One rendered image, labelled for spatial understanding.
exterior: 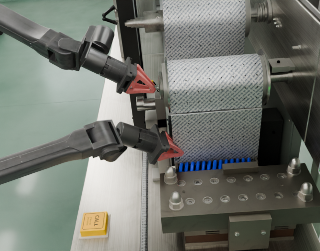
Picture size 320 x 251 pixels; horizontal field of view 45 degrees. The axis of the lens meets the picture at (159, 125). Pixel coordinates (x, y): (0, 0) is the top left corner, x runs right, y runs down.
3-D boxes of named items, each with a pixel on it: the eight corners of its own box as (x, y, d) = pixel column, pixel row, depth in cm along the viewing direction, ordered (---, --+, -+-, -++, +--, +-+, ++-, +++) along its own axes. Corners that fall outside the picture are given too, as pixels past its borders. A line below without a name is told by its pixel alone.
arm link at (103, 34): (58, 67, 103) (55, 47, 95) (71, 35, 109) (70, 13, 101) (102, 78, 103) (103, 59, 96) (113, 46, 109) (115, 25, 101)
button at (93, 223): (84, 217, 114) (83, 212, 113) (108, 216, 114) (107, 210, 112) (81, 237, 108) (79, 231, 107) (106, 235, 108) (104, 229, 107)
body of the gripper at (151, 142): (156, 166, 103) (131, 159, 99) (148, 141, 111) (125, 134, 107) (168, 148, 100) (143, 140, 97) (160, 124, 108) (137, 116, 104)
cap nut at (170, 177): (163, 176, 107) (162, 163, 104) (176, 175, 107) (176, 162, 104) (163, 185, 104) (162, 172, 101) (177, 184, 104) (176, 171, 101)
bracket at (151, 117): (151, 171, 129) (141, 90, 111) (170, 169, 128) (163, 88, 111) (151, 181, 124) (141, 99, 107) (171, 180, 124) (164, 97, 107)
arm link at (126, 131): (119, 134, 96) (119, 115, 99) (106, 148, 100) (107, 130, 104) (143, 141, 99) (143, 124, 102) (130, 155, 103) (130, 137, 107)
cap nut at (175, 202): (168, 200, 99) (167, 188, 96) (183, 199, 99) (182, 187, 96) (169, 211, 96) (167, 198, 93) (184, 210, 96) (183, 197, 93)
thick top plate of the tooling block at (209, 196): (160, 188, 111) (159, 173, 108) (302, 179, 110) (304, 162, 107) (162, 233, 98) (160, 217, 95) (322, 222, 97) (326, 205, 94)
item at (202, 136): (174, 166, 112) (170, 114, 101) (256, 160, 111) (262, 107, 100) (174, 168, 112) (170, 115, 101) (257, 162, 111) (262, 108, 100)
